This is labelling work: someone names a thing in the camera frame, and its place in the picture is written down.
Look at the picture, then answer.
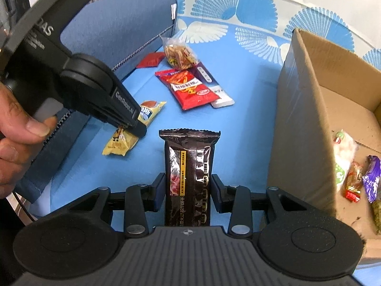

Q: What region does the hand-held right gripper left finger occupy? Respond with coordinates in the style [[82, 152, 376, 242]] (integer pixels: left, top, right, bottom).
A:
[[68, 173, 166, 238]]

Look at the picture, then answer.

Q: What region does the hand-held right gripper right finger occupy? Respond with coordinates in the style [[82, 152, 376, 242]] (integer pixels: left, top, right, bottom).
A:
[[210, 173, 310, 236]]

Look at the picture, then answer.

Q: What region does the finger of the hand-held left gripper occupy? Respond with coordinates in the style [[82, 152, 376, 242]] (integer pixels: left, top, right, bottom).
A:
[[89, 79, 147, 138]]

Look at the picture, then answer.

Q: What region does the yellow snack packet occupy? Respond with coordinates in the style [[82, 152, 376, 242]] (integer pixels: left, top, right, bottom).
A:
[[102, 100, 167, 157]]

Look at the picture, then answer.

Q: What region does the dark brown cracker packet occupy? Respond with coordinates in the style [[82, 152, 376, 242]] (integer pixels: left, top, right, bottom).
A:
[[159, 129, 221, 227]]

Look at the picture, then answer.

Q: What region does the small red packet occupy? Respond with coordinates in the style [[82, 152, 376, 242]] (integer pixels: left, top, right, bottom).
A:
[[136, 51, 165, 68]]

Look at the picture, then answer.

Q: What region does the red snack packet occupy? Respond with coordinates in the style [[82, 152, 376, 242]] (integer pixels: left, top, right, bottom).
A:
[[155, 68, 221, 111]]

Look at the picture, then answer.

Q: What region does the clear bag of fried sticks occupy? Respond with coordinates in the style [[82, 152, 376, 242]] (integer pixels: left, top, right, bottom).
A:
[[160, 35, 199, 69]]

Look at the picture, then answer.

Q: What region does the purple and white packet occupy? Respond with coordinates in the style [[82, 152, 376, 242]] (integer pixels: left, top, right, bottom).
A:
[[190, 62, 236, 108]]

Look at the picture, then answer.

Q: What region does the cardboard box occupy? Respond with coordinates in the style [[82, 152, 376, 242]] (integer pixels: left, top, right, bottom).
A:
[[267, 27, 381, 264]]

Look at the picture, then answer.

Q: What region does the white and green cracker packet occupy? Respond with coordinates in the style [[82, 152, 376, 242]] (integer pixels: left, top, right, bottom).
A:
[[332, 129, 359, 191]]

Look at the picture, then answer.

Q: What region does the small red-ended candy packet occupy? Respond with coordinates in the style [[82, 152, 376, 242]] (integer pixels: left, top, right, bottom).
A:
[[344, 161, 365, 203]]

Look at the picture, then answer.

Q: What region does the purple candy packet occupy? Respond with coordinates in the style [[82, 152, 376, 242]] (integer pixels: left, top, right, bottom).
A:
[[361, 155, 381, 204]]

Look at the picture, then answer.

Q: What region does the clear grain crisp packet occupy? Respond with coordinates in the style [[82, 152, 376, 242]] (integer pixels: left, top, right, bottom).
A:
[[372, 198, 381, 235]]

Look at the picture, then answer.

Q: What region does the person's left hand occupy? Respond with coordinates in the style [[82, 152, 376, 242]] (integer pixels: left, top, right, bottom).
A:
[[0, 79, 58, 199]]

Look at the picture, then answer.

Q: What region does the blue fan-print blanket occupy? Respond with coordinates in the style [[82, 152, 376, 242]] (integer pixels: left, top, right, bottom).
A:
[[48, 0, 381, 233]]

